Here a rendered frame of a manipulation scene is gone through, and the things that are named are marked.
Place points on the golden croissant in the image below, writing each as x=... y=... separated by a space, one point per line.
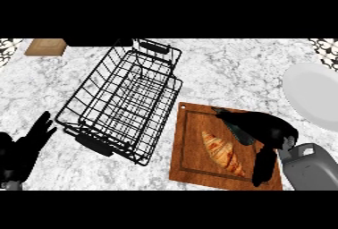
x=221 y=152

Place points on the black appliance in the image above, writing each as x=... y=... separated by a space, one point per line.
x=99 y=42

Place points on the tan wooden block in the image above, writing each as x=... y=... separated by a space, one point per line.
x=46 y=47

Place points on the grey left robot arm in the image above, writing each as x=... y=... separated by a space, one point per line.
x=10 y=186

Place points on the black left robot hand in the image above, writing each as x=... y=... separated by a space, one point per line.
x=19 y=152

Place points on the white plate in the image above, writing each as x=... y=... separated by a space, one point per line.
x=314 y=95

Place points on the brown wooden cutting board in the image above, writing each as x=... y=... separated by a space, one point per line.
x=220 y=149

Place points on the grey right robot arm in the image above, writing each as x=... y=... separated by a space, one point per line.
x=310 y=168

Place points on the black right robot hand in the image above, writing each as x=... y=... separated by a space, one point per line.
x=264 y=128

